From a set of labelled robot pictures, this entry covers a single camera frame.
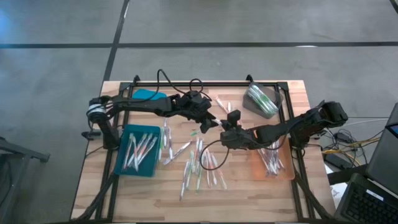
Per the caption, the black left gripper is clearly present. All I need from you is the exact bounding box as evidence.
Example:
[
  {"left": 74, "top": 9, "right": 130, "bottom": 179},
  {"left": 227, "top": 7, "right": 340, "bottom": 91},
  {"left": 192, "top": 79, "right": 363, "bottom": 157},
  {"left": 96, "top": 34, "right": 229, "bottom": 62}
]
[{"left": 172, "top": 90, "right": 215, "bottom": 124}]

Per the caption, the grey plastic bin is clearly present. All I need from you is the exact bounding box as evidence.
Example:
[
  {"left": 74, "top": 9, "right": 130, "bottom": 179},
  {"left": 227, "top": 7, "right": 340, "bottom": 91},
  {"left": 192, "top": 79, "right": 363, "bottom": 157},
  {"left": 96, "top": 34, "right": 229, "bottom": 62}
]
[{"left": 242, "top": 81, "right": 284, "bottom": 119}]

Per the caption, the blue oval lid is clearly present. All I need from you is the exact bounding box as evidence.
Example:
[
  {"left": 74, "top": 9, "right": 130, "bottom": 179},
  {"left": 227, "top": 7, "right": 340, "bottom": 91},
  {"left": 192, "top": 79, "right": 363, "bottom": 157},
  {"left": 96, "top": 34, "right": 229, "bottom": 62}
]
[{"left": 132, "top": 88, "right": 167, "bottom": 101}]

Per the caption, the orange translucent plastic bin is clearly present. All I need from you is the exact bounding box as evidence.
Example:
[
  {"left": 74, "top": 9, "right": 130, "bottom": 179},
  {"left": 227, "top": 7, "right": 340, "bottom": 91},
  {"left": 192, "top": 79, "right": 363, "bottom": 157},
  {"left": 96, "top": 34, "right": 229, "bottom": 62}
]
[{"left": 248, "top": 128, "right": 295, "bottom": 182}]

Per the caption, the teal plastic bin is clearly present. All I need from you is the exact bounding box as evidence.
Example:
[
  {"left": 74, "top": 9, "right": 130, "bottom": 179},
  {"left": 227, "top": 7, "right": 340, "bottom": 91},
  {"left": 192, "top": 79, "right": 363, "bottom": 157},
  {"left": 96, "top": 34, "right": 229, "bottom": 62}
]
[{"left": 113, "top": 124, "right": 162, "bottom": 179}]

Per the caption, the black power strip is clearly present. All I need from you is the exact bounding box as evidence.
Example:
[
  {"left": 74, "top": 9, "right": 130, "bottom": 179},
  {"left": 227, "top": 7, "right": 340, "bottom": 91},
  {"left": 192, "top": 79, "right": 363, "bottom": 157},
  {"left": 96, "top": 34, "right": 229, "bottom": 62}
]
[{"left": 323, "top": 152, "right": 354, "bottom": 170}]

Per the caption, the black power adapter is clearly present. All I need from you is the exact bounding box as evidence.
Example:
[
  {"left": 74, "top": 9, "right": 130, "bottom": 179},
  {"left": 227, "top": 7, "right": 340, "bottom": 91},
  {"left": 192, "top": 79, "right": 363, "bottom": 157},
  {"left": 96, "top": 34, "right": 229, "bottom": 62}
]
[{"left": 335, "top": 132, "right": 352, "bottom": 144}]

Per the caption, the white paper sheet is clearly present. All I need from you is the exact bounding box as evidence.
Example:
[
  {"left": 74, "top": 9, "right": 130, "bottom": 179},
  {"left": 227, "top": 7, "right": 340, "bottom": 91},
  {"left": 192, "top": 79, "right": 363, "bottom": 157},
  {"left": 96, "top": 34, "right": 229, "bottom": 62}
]
[{"left": 325, "top": 164, "right": 348, "bottom": 200}]

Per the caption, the black desk leg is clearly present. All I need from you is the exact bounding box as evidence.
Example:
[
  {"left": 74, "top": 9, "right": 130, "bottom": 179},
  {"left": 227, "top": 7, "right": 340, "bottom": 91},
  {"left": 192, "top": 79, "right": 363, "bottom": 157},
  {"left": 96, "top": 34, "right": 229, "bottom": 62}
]
[{"left": 326, "top": 163, "right": 369, "bottom": 186}]

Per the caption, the black laptop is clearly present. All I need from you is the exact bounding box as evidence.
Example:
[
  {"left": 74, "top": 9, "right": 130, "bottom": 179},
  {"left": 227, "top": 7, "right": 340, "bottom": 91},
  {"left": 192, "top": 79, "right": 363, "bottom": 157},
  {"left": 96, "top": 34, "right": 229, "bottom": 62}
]
[{"left": 334, "top": 172, "right": 398, "bottom": 224}]

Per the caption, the grey open laptop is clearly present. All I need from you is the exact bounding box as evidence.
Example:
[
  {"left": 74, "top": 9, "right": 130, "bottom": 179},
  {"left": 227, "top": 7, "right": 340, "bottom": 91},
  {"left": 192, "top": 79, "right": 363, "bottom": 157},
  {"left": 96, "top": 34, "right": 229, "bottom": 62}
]
[{"left": 365, "top": 102, "right": 398, "bottom": 195}]

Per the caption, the black floor stand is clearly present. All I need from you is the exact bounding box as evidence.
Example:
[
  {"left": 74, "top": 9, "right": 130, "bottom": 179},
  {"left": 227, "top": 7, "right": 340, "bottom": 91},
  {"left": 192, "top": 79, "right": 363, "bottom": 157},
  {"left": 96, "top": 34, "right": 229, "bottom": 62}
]
[{"left": 0, "top": 136, "right": 50, "bottom": 224}]

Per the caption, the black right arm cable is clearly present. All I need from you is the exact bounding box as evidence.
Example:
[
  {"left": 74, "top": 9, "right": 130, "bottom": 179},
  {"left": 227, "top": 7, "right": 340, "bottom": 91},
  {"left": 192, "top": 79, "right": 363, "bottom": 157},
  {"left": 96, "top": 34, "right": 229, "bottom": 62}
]
[{"left": 198, "top": 133, "right": 289, "bottom": 171}]

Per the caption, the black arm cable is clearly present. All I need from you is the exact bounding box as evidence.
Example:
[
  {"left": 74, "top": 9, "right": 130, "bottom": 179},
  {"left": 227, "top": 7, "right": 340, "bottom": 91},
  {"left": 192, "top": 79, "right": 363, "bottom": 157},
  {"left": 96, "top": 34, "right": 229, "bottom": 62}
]
[
  {"left": 132, "top": 68, "right": 214, "bottom": 103},
  {"left": 198, "top": 133, "right": 289, "bottom": 171}
]

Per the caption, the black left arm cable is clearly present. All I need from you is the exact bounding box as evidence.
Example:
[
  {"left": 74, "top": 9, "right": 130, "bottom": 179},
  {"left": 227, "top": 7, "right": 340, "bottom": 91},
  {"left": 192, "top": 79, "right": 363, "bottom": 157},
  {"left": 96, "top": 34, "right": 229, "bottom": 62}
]
[{"left": 132, "top": 68, "right": 214, "bottom": 103}]

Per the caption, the yellow floor cable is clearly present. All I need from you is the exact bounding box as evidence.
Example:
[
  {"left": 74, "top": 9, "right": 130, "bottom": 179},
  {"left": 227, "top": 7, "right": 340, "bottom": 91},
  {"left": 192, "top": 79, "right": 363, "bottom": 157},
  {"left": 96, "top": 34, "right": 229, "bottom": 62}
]
[{"left": 322, "top": 138, "right": 382, "bottom": 156}]

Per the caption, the white floor cable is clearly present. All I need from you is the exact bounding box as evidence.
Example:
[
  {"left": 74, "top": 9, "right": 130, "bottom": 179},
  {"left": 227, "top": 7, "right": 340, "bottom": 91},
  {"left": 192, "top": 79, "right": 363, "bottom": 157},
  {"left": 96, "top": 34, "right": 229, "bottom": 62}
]
[{"left": 345, "top": 118, "right": 389, "bottom": 127}]

